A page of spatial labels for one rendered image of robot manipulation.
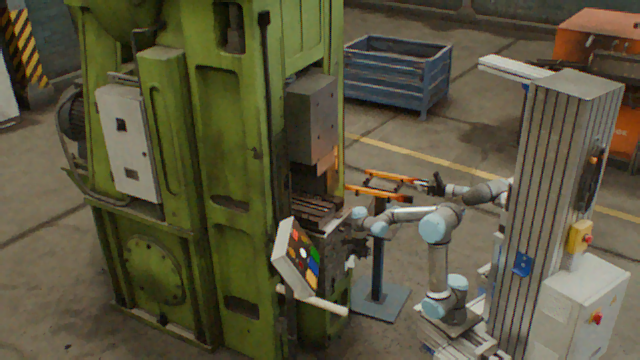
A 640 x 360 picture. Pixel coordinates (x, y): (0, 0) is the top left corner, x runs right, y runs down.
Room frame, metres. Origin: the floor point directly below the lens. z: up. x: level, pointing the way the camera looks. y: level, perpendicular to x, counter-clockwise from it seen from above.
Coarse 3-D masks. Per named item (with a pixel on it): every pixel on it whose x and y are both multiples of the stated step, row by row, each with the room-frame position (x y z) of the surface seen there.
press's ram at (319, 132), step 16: (304, 80) 3.05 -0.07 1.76; (320, 80) 3.04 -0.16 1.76; (336, 80) 3.06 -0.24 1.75; (288, 96) 2.90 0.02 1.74; (304, 96) 2.85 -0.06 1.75; (320, 96) 2.92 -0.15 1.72; (336, 96) 3.06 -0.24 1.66; (288, 112) 2.91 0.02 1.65; (304, 112) 2.85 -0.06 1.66; (320, 112) 2.92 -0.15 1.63; (336, 112) 3.06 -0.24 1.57; (288, 128) 2.91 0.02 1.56; (304, 128) 2.85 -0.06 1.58; (320, 128) 2.91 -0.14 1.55; (336, 128) 3.06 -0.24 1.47; (304, 144) 2.86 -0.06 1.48; (320, 144) 2.91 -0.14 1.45; (336, 144) 3.06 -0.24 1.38; (304, 160) 2.86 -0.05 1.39
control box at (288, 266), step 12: (288, 228) 2.50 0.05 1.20; (300, 228) 2.59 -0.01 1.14; (276, 240) 2.45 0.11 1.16; (288, 240) 2.39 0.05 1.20; (300, 240) 2.50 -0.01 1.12; (276, 252) 2.33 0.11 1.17; (288, 252) 2.31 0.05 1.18; (300, 252) 2.41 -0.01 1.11; (276, 264) 2.28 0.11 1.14; (288, 264) 2.27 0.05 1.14; (288, 276) 2.27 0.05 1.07; (300, 276) 2.26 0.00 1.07; (300, 288) 2.26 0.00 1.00; (312, 288) 2.28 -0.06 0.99
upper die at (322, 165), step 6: (324, 156) 2.94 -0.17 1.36; (330, 156) 3.00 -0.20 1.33; (294, 162) 2.95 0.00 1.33; (318, 162) 2.89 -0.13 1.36; (324, 162) 2.94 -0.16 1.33; (330, 162) 3.00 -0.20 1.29; (294, 168) 2.95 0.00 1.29; (300, 168) 2.93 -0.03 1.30; (306, 168) 2.91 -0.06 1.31; (312, 168) 2.89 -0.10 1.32; (318, 168) 2.89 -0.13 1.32; (324, 168) 2.94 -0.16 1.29; (306, 174) 2.91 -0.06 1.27; (312, 174) 2.89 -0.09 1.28; (318, 174) 2.89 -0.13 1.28
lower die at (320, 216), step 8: (304, 200) 3.09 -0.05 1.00; (312, 200) 3.10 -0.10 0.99; (320, 200) 3.10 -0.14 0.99; (296, 208) 3.02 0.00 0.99; (304, 208) 3.01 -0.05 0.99; (312, 208) 3.01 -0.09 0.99; (320, 208) 2.99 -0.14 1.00; (296, 216) 2.95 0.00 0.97; (304, 216) 2.94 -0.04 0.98; (312, 216) 2.94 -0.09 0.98; (320, 216) 2.92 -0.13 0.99; (328, 216) 2.97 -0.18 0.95; (304, 224) 2.92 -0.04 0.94; (312, 224) 2.90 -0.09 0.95; (320, 224) 2.89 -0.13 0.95
